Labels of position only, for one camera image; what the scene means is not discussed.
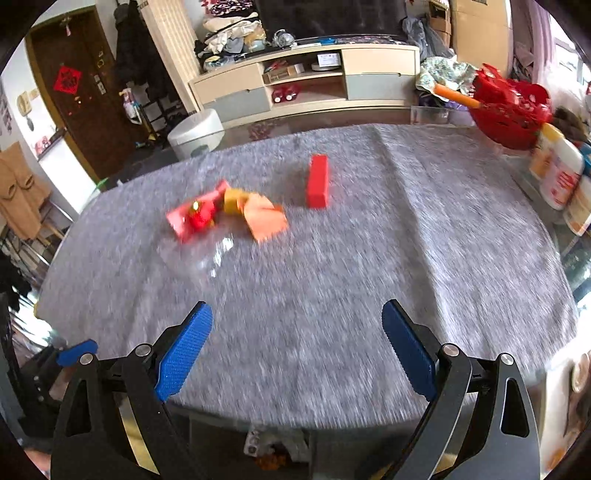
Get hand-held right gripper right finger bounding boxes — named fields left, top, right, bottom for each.
left=381, top=299, right=542, bottom=480

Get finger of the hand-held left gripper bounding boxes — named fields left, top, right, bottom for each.
left=55, top=339, right=99, bottom=368

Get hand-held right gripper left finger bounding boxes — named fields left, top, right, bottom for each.
left=50, top=301, right=214, bottom=480

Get clear plastic wrapper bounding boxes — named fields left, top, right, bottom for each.
left=159, top=228, right=238, bottom=280

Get dark waste bin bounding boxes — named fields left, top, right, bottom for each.
left=182, top=413, right=312, bottom=480

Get red candy wrapper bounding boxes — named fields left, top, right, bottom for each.
left=166, top=180, right=230, bottom=244

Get orange paper wrapper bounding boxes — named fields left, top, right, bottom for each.
left=241, top=193, right=289, bottom=244

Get yellow candy wrapper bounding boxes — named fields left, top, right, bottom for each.
left=223, top=187, right=250, bottom=217

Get red rectangular box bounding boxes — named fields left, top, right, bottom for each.
left=306, top=154, right=332, bottom=209

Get grey woven table mat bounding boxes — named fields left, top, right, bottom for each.
left=34, top=124, right=580, bottom=430

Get white round stool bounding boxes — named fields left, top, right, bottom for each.
left=167, top=108, right=226, bottom=161

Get brown wooden door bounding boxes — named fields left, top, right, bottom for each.
left=25, top=7, right=153, bottom=183

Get white bottle orange label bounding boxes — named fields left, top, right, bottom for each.
left=563, top=178, right=591, bottom=236

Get white bottle pink label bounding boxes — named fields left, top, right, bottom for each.
left=540, top=138, right=585, bottom=210

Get yellow capped white bottle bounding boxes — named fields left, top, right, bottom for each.
left=529, top=124, right=565, bottom=181

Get white teal toy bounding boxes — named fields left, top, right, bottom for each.
left=121, top=90, right=141, bottom=125

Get orange stick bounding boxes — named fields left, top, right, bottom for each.
left=434, top=83, right=481, bottom=110

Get red openwork basket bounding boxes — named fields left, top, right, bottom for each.
left=468, top=64, right=554, bottom=151

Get cream television cabinet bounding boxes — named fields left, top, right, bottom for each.
left=189, top=42, right=422, bottom=126

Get red diamond door sign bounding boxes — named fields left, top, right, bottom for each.
left=52, top=66, right=84, bottom=97

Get brown furry item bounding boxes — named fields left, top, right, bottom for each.
left=551, top=107, right=588, bottom=141

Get floral cloth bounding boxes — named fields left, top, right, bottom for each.
left=416, top=56, right=481, bottom=93

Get flat cardboard box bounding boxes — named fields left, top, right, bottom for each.
left=263, top=65, right=305, bottom=85

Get dark hanging coats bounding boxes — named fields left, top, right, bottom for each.
left=113, top=0, right=174, bottom=100

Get cream woven tall panel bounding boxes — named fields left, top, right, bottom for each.
left=139, top=0, right=204, bottom=114

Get grey plastic bag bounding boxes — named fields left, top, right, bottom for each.
left=401, top=16, right=455, bottom=61

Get pile of clothes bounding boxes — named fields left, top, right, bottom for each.
left=194, top=0, right=269, bottom=72

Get cream standing air conditioner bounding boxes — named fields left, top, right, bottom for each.
left=450, top=0, right=515, bottom=70

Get cardboard boxes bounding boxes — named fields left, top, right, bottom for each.
left=427, top=0, right=453, bottom=47

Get pink curtain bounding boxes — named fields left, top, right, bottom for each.
left=510, top=0, right=559, bottom=81

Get window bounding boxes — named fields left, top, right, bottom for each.
left=551, top=28, right=591, bottom=88

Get black television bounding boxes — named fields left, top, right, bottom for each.
left=253, top=0, right=409, bottom=40

